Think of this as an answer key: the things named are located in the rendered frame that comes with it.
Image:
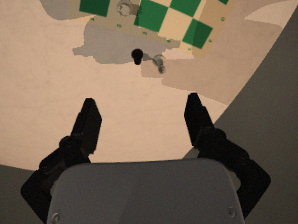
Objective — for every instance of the black pawn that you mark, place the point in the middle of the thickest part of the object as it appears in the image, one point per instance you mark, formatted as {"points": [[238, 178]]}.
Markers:
{"points": [[137, 55]]}

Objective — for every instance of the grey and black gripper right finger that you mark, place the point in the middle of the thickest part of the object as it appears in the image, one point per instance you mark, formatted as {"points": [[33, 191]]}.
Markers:
{"points": [[254, 180]]}

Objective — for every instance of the white rook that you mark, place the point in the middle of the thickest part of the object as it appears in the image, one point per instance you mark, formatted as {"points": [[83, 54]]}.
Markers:
{"points": [[125, 8]]}

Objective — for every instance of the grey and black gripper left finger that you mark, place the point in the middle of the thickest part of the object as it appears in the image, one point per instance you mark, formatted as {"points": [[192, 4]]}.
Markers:
{"points": [[83, 139]]}

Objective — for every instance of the green and cream chessboard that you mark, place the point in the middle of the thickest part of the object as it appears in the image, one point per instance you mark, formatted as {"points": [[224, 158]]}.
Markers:
{"points": [[191, 26]]}

